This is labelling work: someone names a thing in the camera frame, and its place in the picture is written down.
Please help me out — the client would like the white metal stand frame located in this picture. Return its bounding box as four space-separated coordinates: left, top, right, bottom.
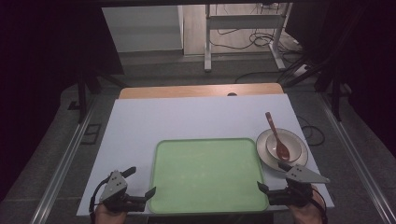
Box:
203 3 293 74

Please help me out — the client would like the reddish brown spoon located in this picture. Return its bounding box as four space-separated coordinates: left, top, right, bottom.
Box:
264 111 291 162

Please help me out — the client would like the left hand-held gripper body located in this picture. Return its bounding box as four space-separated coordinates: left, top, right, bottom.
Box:
98 169 148 214

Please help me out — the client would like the person's left hand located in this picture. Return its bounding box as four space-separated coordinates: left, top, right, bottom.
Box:
93 203 128 224

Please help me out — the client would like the green plastic tray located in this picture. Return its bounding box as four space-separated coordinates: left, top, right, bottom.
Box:
148 137 270 216

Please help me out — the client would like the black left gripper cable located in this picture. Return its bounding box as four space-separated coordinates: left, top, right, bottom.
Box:
89 176 112 224

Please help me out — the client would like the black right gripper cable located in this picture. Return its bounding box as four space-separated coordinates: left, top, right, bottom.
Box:
311 188 329 224

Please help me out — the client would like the beige small bowl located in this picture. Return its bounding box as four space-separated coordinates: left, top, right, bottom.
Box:
265 133 304 163

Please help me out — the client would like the white table board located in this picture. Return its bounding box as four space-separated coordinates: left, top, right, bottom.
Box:
76 93 335 217

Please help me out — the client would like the black floor cables bundle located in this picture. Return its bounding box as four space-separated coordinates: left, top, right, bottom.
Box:
208 27 302 53

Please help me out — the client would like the aluminium floor rail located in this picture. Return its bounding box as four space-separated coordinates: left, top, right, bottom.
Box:
29 95 98 224
318 92 396 224

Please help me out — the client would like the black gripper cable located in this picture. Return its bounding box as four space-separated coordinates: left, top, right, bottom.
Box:
89 176 112 224
311 188 329 224

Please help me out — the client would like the black metal stand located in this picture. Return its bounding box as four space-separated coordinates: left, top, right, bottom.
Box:
279 6 345 123
75 68 129 124

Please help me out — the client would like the grey cabinet panel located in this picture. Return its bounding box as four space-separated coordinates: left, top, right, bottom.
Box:
101 5 184 53

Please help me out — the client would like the black looped floor cable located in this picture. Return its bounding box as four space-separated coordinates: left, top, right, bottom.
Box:
296 115 327 147

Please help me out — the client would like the person's right hand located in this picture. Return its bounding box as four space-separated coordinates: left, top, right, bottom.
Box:
287 184 325 224

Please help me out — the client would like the beige round plate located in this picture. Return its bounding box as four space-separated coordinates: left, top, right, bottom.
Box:
255 127 309 173

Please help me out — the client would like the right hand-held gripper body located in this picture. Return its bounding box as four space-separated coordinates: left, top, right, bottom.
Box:
266 163 331 209

